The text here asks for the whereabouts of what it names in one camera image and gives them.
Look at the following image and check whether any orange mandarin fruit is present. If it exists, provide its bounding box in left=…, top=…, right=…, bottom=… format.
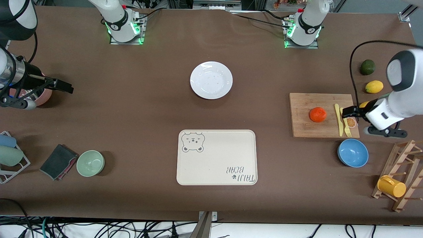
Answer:
left=309, top=107, right=327, bottom=123

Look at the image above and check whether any white round plate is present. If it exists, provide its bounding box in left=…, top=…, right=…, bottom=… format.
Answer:
left=190, top=61, right=233, bottom=100

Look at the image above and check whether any pink bowl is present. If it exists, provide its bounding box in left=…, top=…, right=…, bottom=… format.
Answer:
left=8, top=71, right=53, bottom=107

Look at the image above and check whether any yellow plastic knife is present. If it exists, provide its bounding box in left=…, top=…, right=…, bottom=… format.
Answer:
left=334, top=103, right=344, bottom=137

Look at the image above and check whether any blue bowl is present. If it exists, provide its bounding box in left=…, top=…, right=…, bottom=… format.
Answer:
left=337, top=139, right=369, bottom=168

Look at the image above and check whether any green avocado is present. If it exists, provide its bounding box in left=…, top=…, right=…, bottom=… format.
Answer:
left=360, top=59, right=376, bottom=76

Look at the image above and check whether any wooden cutting board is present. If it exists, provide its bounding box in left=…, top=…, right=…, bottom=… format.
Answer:
left=289, top=93, right=361, bottom=139

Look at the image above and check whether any wooden drying rack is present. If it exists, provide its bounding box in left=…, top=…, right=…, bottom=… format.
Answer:
left=371, top=139, right=423, bottom=213

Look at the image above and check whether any light blue cup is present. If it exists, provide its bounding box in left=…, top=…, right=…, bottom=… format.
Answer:
left=0, top=134, right=17, bottom=148

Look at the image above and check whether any dark grey cloth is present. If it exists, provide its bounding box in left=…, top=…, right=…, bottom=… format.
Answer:
left=40, top=144, right=79, bottom=181

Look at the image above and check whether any yellow mug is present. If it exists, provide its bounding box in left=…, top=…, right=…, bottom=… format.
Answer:
left=377, top=175, right=407, bottom=198

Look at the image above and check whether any pink cloth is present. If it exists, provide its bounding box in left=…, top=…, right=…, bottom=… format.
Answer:
left=56, top=155, right=79, bottom=181

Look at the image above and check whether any pale green bowl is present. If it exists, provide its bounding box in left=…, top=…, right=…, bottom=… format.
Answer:
left=76, top=150, right=105, bottom=178

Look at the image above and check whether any pale green cup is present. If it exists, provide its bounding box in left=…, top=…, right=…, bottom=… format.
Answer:
left=0, top=145, right=24, bottom=167

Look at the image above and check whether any cream tray with bear print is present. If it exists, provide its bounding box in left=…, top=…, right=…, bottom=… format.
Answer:
left=176, top=129, right=258, bottom=186

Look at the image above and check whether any aluminium stand strut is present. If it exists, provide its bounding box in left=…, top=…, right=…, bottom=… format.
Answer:
left=190, top=211, right=218, bottom=238

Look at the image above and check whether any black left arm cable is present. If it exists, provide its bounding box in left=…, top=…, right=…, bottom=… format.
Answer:
left=350, top=40, right=423, bottom=109

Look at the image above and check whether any aluminium table corner bracket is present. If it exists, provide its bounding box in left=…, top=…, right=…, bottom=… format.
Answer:
left=398, top=0, right=423, bottom=22

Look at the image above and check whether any white wire rack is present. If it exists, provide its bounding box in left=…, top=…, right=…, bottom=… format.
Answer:
left=0, top=131, right=31, bottom=184

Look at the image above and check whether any black table cable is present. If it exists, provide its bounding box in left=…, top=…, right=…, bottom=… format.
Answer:
left=230, top=9, right=291, bottom=30

